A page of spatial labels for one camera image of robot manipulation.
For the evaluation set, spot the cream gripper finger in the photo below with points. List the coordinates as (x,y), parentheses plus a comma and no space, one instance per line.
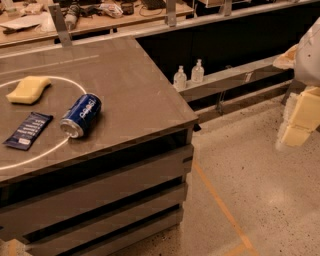
(294,136)
(306,113)

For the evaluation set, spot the blue pepsi can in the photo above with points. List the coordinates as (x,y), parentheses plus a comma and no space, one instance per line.
(77,120)

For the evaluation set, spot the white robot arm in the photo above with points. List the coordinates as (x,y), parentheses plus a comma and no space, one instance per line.
(306,71)

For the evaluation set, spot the metal railing shelf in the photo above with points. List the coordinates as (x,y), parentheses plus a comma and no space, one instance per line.
(230,78)

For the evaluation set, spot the clear bottle right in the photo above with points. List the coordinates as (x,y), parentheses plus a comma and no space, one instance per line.
(197,73)

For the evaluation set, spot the clear bottle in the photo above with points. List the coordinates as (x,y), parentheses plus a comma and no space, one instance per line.
(197,73)
(180,78)

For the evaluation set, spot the clear bottle left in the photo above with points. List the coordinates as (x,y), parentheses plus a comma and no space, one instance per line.
(180,78)

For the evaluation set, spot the grey table with slats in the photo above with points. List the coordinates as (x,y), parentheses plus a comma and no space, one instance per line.
(121,182)

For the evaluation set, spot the dark blue snack packet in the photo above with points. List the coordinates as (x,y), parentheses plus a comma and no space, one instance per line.
(28,131)

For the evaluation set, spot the yellow sponge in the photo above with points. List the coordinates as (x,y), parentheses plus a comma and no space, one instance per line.
(28,90)

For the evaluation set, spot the wooden background desk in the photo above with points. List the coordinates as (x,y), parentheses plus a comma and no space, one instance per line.
(141,22)

